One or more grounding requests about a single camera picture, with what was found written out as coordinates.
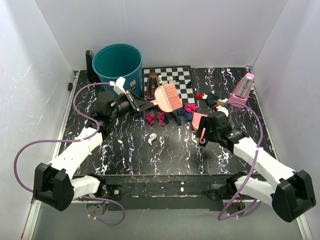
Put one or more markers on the red paper scrap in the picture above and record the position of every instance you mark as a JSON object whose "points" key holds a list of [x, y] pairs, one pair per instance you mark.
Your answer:
{"points": [[200, 96]]}

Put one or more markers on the black metronome behind bucket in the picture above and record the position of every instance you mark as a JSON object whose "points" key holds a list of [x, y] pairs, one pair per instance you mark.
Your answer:
{"points": [[91, 74]]}

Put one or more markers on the black chess piece right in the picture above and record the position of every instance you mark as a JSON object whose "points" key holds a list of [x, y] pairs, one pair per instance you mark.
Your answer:
{"points": [[189, 84]]}

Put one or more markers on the pink hand brush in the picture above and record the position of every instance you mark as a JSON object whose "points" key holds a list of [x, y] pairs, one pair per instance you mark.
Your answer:
{"points": [[167, 98]]}

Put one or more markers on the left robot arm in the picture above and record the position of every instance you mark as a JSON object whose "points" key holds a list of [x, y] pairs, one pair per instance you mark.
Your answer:
{"points": [[54, 184]]}

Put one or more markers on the dark paper scrap right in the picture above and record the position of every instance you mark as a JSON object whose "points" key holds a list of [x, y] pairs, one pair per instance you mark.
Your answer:
{"points": [[212, 99]]}

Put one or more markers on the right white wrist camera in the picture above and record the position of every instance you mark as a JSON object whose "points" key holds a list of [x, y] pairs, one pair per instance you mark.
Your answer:
{"points": [[223, 110]]}

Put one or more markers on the magenta scrap on brush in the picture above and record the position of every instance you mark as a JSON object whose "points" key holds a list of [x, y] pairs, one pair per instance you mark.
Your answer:
{"points": [[161, 117]]}

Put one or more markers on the white paper scrap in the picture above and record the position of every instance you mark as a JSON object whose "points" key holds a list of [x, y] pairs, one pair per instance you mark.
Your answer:
{"points": [[152, 137]]}

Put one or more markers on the pink metronome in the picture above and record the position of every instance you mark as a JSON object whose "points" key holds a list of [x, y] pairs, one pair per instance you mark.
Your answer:
{"points": [[240, 94]]}

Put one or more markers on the brown wooden metronome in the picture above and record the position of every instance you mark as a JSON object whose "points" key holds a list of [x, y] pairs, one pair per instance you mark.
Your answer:
{"points": [[152, 84]]}

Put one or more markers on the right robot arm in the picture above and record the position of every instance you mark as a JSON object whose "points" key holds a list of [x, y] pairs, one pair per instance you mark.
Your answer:
{"points": [[290, 193]]}

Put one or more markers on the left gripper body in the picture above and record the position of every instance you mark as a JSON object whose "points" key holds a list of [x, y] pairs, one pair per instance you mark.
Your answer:
{"points": [[124, 106]]}

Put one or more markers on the teal plastic bucket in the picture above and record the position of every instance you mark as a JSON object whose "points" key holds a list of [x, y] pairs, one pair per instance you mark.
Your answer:
{"points": [[120, 60]]}

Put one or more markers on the black and white chessboard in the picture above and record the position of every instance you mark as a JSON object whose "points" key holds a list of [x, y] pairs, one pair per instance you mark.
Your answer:
{"points": [[184, 72]]}

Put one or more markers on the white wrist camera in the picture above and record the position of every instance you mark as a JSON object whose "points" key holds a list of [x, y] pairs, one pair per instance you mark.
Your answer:
{"points": [[223, 110], [118, 86]]}

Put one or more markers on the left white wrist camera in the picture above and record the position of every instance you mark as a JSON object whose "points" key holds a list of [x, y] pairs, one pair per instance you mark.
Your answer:
{"points": [[118, 86]]}

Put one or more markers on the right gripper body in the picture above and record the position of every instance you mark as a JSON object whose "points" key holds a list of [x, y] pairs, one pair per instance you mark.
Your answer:
{"points": [[212, 134]]}

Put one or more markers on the magenta paper scrap left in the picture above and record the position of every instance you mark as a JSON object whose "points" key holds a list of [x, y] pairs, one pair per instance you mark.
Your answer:
{"points": [[150, 117]]}

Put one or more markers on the pink dustpan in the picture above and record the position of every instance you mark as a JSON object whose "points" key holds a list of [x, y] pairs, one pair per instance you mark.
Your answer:
{"points": [[196, 120]]}

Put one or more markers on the blue paper scrap centre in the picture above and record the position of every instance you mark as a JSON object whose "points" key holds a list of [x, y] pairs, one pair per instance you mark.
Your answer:
{"points": [[181, 111]]}

